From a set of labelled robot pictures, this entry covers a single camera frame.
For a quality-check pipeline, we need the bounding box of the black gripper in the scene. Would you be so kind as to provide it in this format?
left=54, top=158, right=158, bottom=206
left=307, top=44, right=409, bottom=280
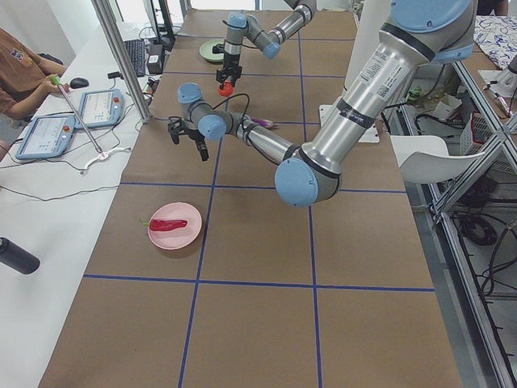
left=183, top=126, right=209, bottom=162
left=216, top=52, right=242, bottom=86

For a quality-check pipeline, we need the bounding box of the red chili pepper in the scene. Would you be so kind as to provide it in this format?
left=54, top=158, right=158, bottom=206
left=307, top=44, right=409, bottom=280
left=140, top=218, right=188, bottom=232

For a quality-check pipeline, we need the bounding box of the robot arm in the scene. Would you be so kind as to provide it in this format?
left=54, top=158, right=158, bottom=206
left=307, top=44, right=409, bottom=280
left=177, top=1, right=477, bottom=207
left=216, top=0, right=317, bottom=97

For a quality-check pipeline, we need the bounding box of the green plate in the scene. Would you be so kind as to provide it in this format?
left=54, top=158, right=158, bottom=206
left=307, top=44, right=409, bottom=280
left=199, top=39, right=224, bottom=64

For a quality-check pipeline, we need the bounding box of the purple eggplant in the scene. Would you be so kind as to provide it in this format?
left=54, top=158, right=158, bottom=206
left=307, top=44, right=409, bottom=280
left=251, top=118, right=278, bottom=129

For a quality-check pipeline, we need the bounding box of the pink plate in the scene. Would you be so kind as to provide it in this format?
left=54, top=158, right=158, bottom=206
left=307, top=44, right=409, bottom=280
left=147, top=202, right=203, bottom=250

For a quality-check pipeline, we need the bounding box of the black keyboard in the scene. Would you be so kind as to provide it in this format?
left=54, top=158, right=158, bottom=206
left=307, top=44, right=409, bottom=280
left=124, top=39, right=146, bottom=78

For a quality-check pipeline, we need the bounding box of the far teach pendant tablet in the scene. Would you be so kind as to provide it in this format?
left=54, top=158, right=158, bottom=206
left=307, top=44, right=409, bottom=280
left=78, top=89, right=124, bottom=129

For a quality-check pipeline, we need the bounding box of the teach pendant tablet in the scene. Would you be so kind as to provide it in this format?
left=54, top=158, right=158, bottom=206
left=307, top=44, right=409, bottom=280
left=78, top=89, right=124, bottom=129
left=15, top=115, right=75, bottom=160

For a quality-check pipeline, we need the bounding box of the black computer mouse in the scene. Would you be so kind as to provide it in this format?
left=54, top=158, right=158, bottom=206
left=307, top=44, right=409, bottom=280
left=69, top=78, right=90, bottom=89

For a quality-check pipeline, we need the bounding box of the near teach pendant tablet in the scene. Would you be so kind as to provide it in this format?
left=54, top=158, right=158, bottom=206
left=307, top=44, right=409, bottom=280
left=15, top=115, right=75, bottom=160

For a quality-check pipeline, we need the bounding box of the metal grabber stick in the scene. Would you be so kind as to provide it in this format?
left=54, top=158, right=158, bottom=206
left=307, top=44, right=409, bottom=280
left=50, top=75, right=132, bottom=175

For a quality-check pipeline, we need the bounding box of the person in brown shirt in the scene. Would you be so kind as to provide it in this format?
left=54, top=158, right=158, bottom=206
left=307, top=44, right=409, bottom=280
left=1, top=30, right=67, bottom=120

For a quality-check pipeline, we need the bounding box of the black water bottle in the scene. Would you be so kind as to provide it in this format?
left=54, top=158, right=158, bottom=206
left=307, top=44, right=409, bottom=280
left=0, top=237, right=40, bottom=275

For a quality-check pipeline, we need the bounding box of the white plastic basket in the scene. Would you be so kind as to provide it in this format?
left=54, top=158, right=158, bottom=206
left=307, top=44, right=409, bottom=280
left=460, top=112, right=493, bottom=155

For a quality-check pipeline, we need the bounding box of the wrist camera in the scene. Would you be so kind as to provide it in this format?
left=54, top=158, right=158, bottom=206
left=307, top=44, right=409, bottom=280
left=212, top=43, right=225, bottom=55
left=167, top=116, right=187, bottom=145

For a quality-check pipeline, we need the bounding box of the aluminium frame post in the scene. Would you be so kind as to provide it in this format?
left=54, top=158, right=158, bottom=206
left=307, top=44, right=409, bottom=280
left=91, top=0, right=151, bottom=124

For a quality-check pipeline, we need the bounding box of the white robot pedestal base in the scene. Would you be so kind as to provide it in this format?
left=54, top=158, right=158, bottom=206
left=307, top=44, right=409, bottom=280
left=313, top=1, right=410, bottom=144

